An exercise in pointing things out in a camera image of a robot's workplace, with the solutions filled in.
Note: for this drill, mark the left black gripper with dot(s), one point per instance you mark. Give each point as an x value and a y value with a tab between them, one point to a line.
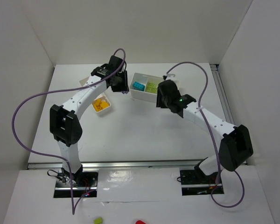
124	82

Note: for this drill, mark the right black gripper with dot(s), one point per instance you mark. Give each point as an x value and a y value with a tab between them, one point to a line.
160	98

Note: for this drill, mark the green 2x4 lego brick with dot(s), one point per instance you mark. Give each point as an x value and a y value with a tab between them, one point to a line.
151	90
150	84

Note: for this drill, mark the blue 2x4 lego brick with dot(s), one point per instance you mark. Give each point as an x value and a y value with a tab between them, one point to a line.
138	86

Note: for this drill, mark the orange 2x2 lego brick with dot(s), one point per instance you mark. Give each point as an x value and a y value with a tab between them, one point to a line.
97	102

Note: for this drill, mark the yellow round flower lego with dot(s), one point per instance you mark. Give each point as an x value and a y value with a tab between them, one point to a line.
98	108

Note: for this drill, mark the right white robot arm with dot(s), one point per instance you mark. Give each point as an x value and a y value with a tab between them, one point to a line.
232	143

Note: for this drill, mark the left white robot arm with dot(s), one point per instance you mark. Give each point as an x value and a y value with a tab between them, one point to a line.
64	120

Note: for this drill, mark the right white divided tray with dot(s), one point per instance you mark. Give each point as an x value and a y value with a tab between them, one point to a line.
144	79

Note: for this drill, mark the white divided tray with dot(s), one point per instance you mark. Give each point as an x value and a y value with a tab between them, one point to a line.
144	79
94	96

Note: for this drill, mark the left white divided tray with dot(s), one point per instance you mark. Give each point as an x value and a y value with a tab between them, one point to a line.
94	96

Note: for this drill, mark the red object on front edge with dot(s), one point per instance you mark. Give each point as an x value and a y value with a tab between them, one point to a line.
140	222

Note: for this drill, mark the green lego on front edge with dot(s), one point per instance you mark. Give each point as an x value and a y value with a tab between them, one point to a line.
98	220

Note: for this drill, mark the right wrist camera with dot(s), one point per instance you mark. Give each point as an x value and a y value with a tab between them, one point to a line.
170	77

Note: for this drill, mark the right side aluminium rail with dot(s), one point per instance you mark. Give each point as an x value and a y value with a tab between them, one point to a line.
221	93

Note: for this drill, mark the aluminium rail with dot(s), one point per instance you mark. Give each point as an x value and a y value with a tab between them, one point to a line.
221	93
121	164

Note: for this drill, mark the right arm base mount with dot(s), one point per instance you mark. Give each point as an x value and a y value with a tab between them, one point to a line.
195	182

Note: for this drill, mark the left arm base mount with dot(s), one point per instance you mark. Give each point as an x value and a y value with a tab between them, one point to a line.
86	185

